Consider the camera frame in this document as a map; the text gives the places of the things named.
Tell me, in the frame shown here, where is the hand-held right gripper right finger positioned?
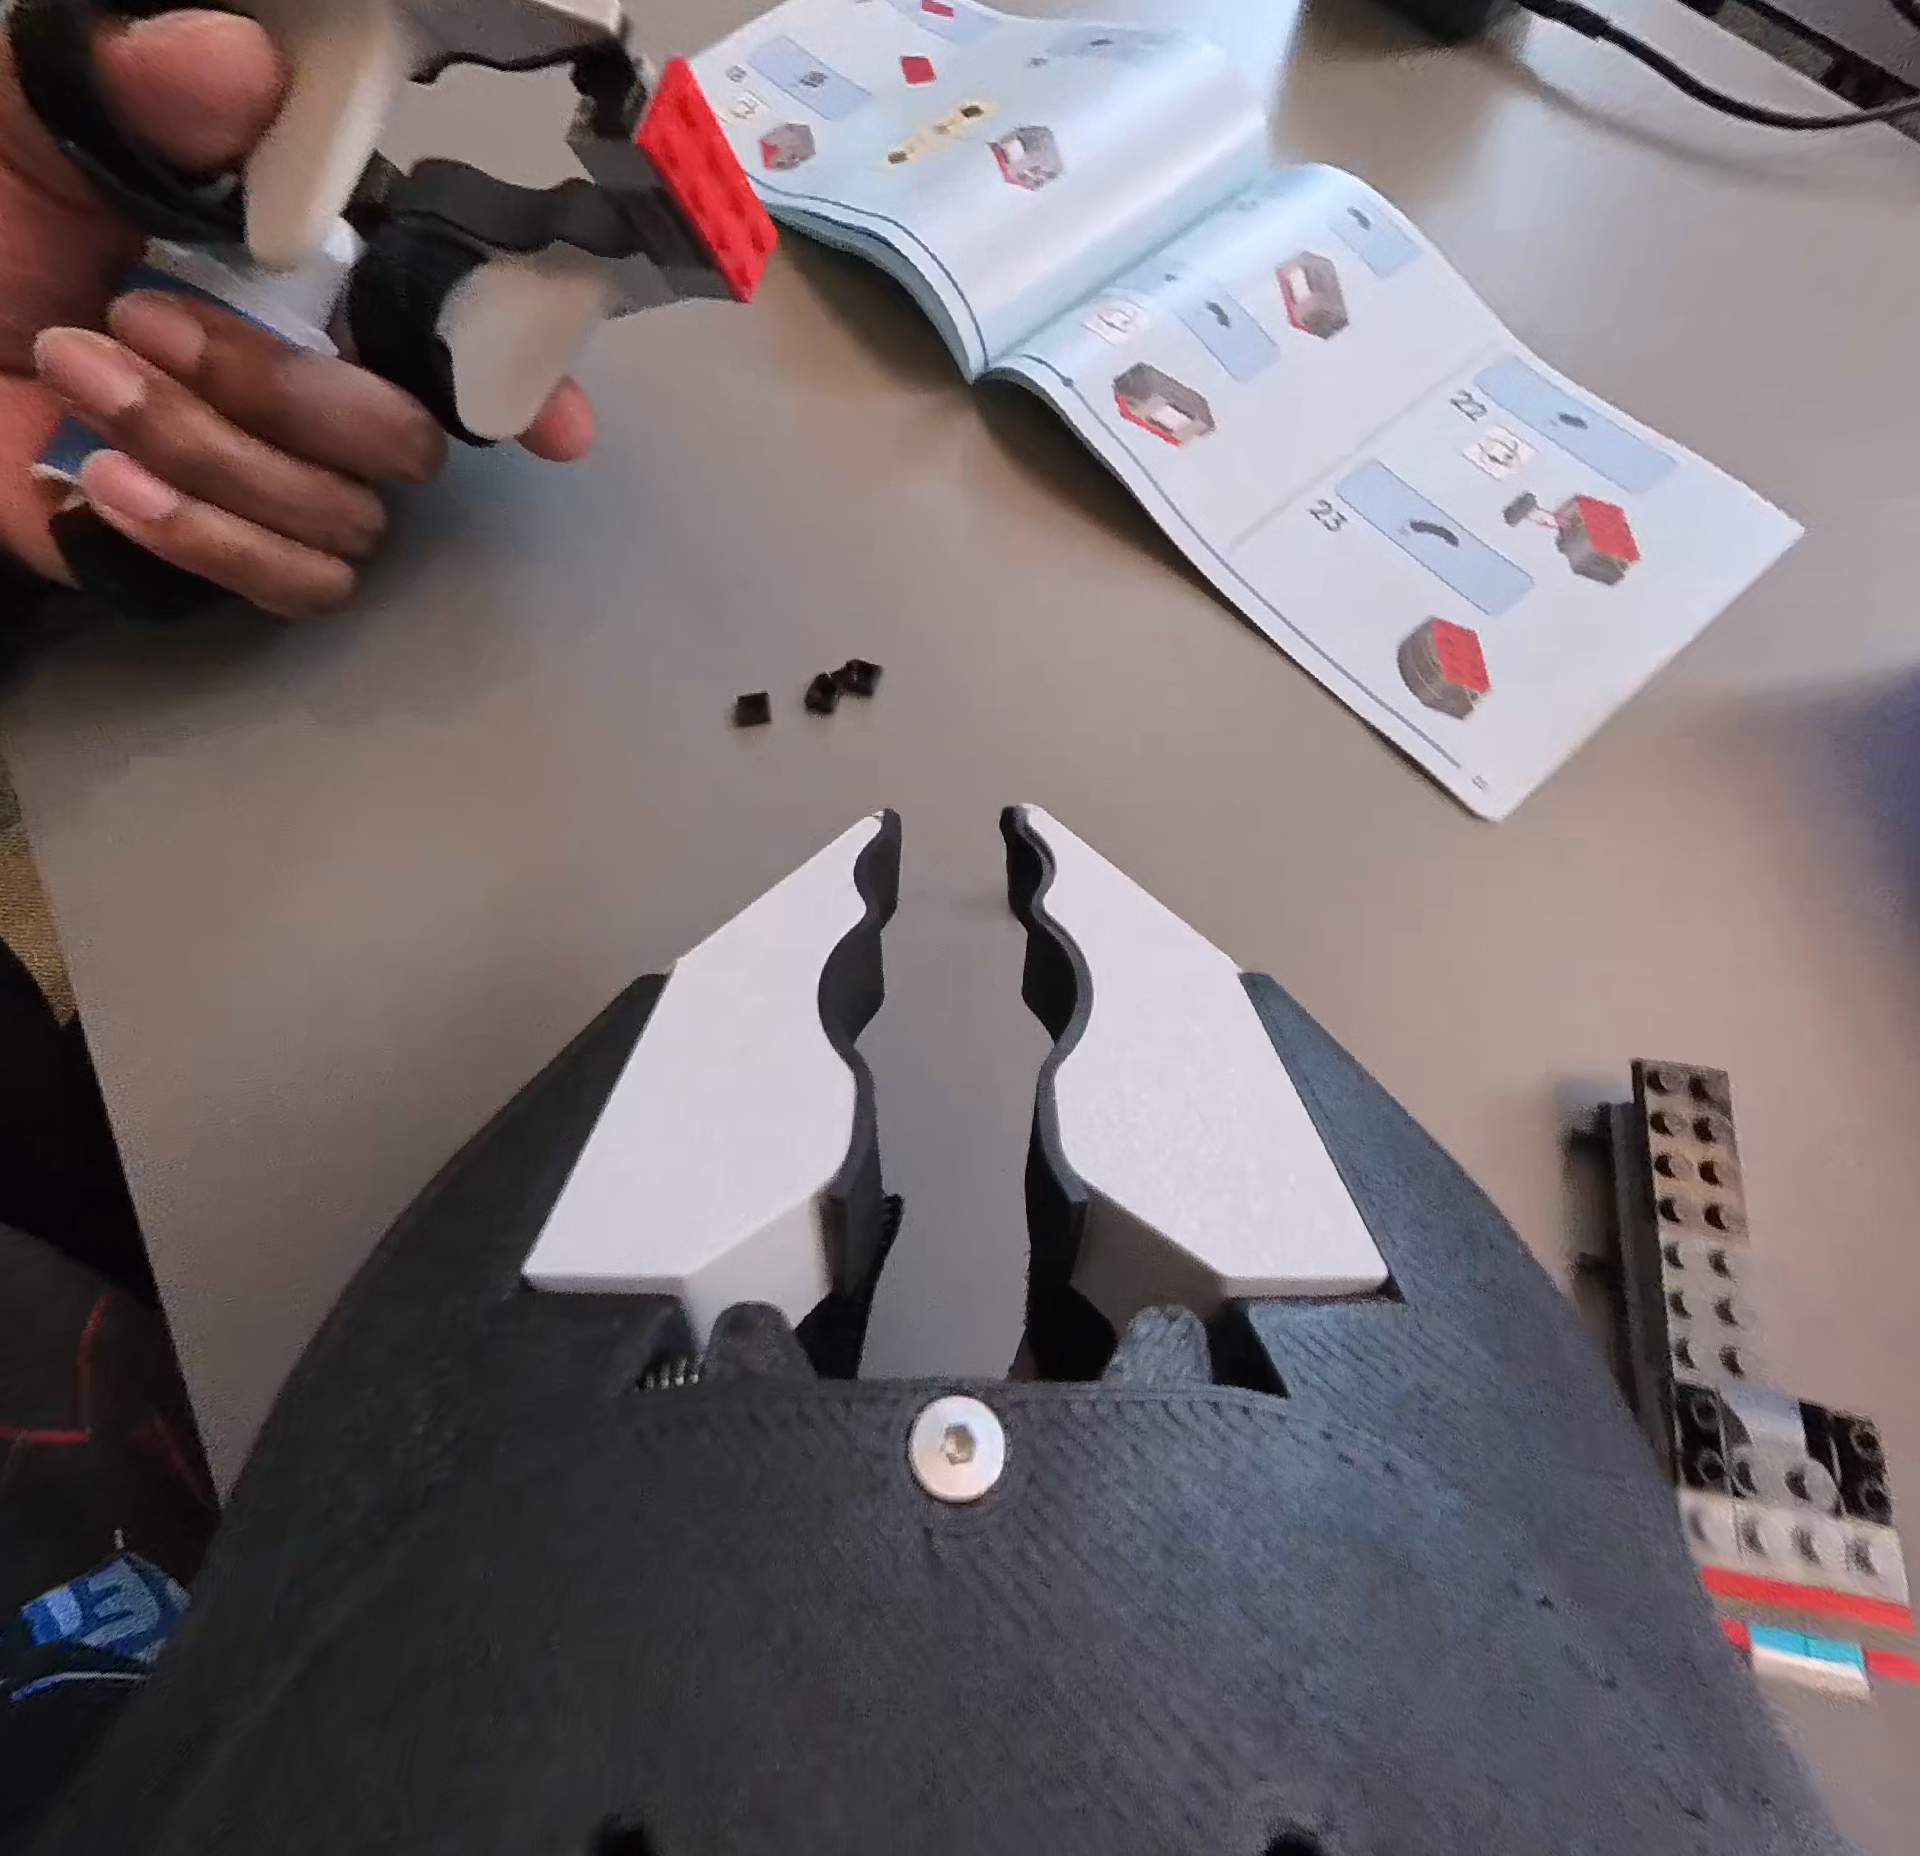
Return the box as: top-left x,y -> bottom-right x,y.
997,803 -> 1389,1354

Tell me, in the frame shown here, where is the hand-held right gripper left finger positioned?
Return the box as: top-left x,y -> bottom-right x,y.
517,806 -> 908,1354

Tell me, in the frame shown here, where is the red and grey brick assembly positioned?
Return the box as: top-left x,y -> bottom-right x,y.
569,56 -> 782,304

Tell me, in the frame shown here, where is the grey desk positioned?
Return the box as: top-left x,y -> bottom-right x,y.
0,0 -> 1920,1856

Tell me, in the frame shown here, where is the person's left hand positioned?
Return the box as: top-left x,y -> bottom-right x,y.
0,3 -> 596,621

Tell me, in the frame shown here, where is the person's black clothing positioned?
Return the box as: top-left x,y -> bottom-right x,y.
0,925 -> 227,1739

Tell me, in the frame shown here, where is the light blue instruction booklet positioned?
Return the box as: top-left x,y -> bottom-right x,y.
682,0 -> 1805,821

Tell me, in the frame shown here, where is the black flat dock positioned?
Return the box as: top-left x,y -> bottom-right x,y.
1574,0 -> 1920,106

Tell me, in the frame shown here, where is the black cable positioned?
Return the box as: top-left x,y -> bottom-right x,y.
1516,0 -> 1920,136

